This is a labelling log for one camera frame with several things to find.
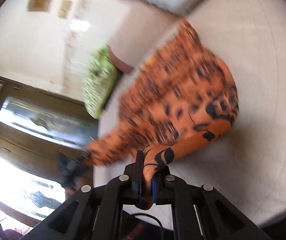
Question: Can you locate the brown wooden glass door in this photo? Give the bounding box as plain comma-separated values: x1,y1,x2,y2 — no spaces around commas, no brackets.
0,77,98,227

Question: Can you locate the green patterned pillow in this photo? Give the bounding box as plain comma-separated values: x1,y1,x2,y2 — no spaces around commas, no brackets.
83,44,119,119

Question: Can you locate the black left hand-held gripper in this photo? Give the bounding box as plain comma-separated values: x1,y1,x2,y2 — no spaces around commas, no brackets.
55,152,90,192

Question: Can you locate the orange black floral garment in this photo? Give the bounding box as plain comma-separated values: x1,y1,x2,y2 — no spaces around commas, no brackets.
87,19,239,210

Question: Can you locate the beige quilted bed mattress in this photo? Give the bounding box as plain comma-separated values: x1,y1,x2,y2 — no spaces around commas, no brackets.
92,0,286,230

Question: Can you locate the small wall switch plate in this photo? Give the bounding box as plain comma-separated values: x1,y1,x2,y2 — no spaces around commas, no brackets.
57,0,72,19

